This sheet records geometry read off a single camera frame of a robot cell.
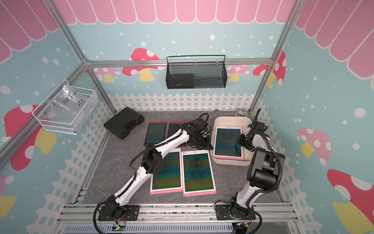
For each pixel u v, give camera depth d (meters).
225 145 0.97
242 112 1.16
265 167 0.51
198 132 0.83
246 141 0.85
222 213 0.74
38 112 0.62
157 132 1.09
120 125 1.06
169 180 0.85
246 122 1.09
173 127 1.13
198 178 0.85
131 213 0.75
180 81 0.89
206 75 1.00
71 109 0.71
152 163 0.65
